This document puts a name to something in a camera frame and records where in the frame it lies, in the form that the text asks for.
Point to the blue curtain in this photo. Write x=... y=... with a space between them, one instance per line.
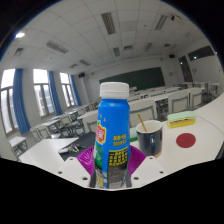
x=55 y=93
x=75 y=90
x=20 y=100

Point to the green and yellow sponge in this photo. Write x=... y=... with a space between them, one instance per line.
x=181 y=117

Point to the wooden stir stick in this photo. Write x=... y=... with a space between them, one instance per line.
x=142 y=122

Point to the blue drink bottle white cap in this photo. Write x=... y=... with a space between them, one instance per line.
x=111 y=130

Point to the tall classroom window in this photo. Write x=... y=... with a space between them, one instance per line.
x=6 y=103
x=66 y=90
x=43 y=93

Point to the small green white sponge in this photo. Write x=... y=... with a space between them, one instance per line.
x=133 y=135

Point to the dark wide wall window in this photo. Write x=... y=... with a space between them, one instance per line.
x=201 y=53

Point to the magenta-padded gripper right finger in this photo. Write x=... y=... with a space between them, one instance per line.
x=137 y=160

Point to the dark classroom door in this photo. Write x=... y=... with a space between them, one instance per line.
x=184 y=69

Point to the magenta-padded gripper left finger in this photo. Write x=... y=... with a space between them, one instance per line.
x=85 y=160

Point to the black wall speaker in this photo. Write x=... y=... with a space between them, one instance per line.
x=81 y=75
x=172 y=56

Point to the flat round red coaster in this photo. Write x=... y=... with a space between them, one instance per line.
x=185 y=140

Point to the white classroom desks and chairs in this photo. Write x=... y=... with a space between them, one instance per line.
x=178 y=101

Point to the bunch of keys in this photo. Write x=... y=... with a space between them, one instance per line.
x=71 y=148

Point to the dark blue mug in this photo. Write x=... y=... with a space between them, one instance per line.
x=150 y=141

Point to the green chalkboard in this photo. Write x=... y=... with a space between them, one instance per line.
x=140 y=78

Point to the ceiling light panels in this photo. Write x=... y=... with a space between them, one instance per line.
x=108 y=22

